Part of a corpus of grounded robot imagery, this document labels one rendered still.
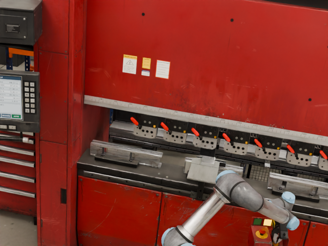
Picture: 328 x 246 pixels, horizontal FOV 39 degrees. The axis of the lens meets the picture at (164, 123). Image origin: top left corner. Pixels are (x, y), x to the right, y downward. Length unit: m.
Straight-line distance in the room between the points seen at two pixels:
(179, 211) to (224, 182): 0.86
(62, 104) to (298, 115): 1.44
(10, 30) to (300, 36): 1.59
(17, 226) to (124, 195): 1.18
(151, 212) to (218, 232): 0.47
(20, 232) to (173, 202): 1.42
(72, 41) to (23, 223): 1.87
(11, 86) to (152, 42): 0.86
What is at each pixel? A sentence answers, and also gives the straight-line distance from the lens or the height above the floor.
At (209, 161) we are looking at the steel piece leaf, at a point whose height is 1.00.
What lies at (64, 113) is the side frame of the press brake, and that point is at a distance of 2.97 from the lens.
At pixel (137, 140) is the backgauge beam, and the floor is 0.91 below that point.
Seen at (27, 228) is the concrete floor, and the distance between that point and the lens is 4.08.
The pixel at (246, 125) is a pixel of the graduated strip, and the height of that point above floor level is 1.31.
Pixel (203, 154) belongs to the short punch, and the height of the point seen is 1.03.
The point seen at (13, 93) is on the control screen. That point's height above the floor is 1.48.
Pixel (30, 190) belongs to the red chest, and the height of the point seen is 0.37.
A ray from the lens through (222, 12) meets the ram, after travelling 2.77.
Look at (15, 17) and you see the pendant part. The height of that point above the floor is 1.90.
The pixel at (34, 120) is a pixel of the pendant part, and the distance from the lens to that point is 2.77.
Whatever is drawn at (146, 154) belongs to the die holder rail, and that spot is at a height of 0.96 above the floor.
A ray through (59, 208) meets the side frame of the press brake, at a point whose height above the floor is 0.54.
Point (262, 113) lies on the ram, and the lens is 2.94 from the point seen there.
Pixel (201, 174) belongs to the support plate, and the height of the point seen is 1.00.
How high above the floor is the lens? 2.53
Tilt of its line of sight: 25 degrees down
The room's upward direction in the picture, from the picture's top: 6 degrees clockwise
